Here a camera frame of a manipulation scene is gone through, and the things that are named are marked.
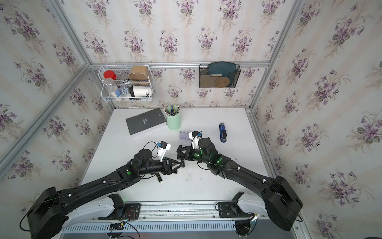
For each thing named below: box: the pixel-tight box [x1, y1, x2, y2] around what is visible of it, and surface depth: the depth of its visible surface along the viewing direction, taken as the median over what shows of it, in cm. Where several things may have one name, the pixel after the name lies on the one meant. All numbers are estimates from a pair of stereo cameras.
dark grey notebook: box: [125, 107, 167, 136], surface depth 109 cm
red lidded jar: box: [103, 70, 117, 81], surface depth 94 cm
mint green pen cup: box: [164, 104, 182, 130], surface depth 103 cm
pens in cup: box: [164, 103, 181, 117], surface depth 103 cm
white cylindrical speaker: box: [129, 84, 153, 98], surface depth 95 cm
